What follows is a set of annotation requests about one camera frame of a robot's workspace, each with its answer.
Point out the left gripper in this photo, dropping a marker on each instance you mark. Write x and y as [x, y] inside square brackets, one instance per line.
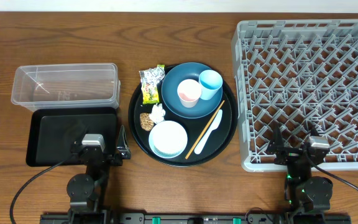
[103, 156]

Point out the wooden chopstick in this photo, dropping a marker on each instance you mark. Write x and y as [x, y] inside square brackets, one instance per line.
[204, 130]

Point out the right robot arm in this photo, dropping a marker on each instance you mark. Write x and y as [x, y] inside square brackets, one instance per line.
[309, 196]

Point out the white tissue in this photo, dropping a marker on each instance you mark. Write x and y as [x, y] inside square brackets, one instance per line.
[157, 114]

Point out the brown cookie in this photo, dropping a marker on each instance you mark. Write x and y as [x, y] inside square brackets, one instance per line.
[145, 122]

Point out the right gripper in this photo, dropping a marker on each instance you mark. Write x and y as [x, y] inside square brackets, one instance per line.
[276, 145]

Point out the yellow foil snack wrapper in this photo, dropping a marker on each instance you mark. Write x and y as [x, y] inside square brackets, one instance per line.
[149, 79]

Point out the clear plastic bin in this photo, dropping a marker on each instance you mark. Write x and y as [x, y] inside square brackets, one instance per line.
[78, 85]

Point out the light blue bowl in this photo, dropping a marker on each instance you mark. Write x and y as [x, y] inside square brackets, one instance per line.
[168, 139]

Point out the pink cup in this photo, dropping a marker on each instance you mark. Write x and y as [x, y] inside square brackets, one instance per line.
[189, 92]

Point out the grey dishwasher rack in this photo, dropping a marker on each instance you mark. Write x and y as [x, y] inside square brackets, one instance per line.
[297, 75]

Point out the round black tray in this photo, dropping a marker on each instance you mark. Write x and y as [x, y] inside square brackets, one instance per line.
[216, 143]

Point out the white plastic knife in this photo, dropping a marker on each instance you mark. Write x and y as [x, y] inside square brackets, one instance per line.
[214, 125]

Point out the dark blue plate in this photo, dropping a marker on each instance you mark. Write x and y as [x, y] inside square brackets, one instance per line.
[189, 70]

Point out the black rectangular tray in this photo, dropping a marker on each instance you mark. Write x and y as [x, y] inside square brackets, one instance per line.
[53, 132]

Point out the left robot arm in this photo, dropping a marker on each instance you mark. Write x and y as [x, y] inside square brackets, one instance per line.
[86, 191]

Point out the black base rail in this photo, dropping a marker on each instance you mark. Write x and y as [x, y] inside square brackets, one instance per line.
[140, 218]

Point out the light blue cup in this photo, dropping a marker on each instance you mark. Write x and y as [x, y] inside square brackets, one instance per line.
[210, 81]

